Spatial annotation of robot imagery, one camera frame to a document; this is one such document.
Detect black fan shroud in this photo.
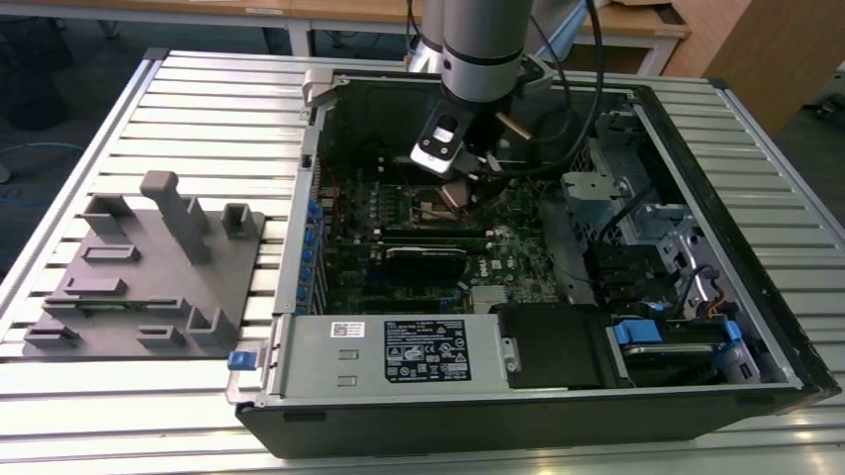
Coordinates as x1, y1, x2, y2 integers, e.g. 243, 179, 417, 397
491, 304, 629, 392

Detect green motherboard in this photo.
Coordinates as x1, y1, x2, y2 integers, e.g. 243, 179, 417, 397
309, 165, 596, 316

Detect CPU socket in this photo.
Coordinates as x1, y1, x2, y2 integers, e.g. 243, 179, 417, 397
409, 185, 482, 232

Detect black chair base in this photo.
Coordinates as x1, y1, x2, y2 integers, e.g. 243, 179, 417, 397
814, 93, 845, 123

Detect black wire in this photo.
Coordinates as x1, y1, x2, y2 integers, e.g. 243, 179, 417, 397
678, 264, 721, 311

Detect black PC case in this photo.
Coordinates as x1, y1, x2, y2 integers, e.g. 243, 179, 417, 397
223, 66, 844, 459

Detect hard disk in blue carrier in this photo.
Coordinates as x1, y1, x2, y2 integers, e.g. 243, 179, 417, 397
608, 319, 741, 390

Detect silver metal drive cage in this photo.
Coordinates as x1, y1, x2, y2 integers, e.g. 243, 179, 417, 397
558, 111, 712, 278

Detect wooden desk white frame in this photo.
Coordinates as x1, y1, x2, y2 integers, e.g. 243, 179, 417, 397
290, 0, 693, 76
0, 0, 311, 56

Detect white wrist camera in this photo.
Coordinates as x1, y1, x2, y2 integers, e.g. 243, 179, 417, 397
409, 113, 474, 179

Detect black RAM slot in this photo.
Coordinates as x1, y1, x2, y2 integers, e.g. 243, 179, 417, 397
381, 227, 487, 238

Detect thin black case cable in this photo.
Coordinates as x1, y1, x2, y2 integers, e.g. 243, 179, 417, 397
597, 180, 657, 243

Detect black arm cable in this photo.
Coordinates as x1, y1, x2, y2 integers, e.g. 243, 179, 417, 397
485, 0, 606, 182

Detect wooden cabinet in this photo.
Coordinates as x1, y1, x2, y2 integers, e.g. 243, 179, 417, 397
660, 0, 845, 138

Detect black office chair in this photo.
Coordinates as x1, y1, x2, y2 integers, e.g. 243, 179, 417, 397
0, 24, 74, 133

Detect CPU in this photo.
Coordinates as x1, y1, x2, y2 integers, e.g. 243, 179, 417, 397
438, 180, 479, 208

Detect grey parts rack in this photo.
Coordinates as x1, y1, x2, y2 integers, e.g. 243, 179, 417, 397
22, 170, 270, 358

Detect black plastic disk bay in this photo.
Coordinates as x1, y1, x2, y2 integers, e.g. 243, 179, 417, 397
586, 241, 681, 306

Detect black graphics card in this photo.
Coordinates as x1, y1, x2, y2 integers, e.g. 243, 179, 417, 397
385, 244, 471, 288

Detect grey case latch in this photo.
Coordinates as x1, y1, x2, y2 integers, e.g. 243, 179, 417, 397
301, 68, 335, 108

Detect blue floor cable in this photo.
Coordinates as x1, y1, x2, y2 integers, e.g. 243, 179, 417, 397
0, 141, 86, 159

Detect silver power supply unit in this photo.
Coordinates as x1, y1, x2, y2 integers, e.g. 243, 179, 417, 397
263, 314, 514, 400

